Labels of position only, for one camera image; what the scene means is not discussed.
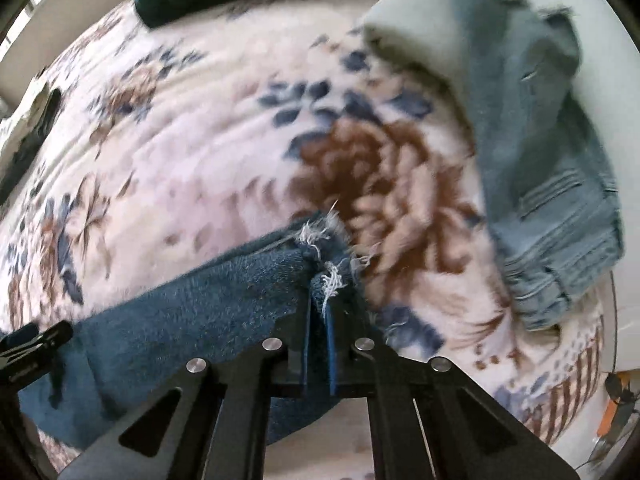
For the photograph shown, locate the light blue jeans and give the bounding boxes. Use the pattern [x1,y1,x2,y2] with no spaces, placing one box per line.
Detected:
[442,0,626,332]

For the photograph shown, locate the floral fleece blanket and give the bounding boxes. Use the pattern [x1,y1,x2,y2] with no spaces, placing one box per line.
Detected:
[0,0,615,480]

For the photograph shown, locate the orange and black tool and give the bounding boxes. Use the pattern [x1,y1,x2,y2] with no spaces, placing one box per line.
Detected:
[596,369,640,463]

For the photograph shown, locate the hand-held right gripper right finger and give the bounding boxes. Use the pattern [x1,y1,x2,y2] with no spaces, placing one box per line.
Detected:
[326,294,582,480]

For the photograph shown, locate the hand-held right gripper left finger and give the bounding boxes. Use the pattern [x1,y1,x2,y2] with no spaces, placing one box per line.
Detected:
[57,304,314,480]

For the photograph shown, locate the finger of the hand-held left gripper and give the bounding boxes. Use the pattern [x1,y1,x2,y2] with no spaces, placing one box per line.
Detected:
[0,320,75,387]

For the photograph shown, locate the dark blue pants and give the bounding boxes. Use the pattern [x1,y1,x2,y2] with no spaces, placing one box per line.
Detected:
[17,212,375,450]

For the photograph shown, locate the pale grey-green cloth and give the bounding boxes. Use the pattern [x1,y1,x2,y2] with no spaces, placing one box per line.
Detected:
[361,0,527,161]

